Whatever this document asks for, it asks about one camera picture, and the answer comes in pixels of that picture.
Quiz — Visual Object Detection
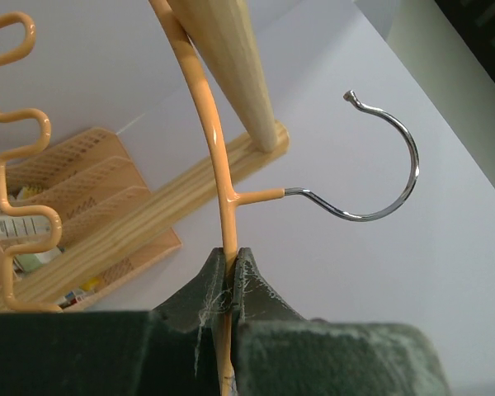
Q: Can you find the wooden hanger with metal hook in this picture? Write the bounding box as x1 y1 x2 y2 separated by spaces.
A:
0 1 419 391

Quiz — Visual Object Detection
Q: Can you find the peach plastic file organizer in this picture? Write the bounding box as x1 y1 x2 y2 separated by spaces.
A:
0 127 182 311

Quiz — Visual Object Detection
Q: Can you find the wooden clothes rack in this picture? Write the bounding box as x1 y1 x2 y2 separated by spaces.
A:
0 1 290 308

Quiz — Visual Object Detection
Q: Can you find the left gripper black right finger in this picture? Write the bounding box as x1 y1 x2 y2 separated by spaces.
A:
231 247 452 395

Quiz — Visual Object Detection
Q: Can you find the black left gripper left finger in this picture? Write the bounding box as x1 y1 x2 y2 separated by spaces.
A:
0 248 224 395

